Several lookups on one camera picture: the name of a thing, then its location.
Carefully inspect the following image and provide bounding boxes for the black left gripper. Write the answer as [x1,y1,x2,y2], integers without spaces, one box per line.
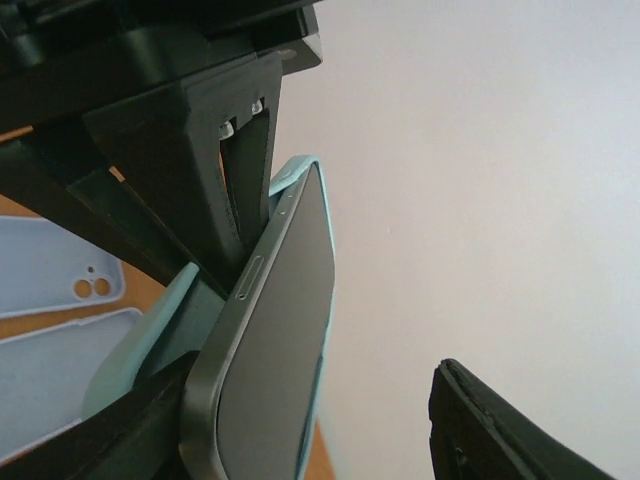
[1,1,323,295]

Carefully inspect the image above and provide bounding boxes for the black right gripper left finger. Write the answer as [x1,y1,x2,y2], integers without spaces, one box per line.
[1,351,197,479]

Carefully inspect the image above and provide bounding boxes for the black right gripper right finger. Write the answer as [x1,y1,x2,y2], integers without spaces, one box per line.
[428,359,611,480]

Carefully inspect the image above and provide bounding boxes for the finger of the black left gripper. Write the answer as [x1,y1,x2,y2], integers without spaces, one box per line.
[1,122,225,295]

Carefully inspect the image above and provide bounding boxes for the lavender phone case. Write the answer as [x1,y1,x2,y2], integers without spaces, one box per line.
[1,308,142,462]
[1,215,126,319]

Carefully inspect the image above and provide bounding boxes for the phone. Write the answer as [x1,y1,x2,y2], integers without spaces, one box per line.
[179,157,335,479]

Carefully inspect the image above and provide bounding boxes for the light blue phone case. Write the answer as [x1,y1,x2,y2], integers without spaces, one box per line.
[81,156,333,478]

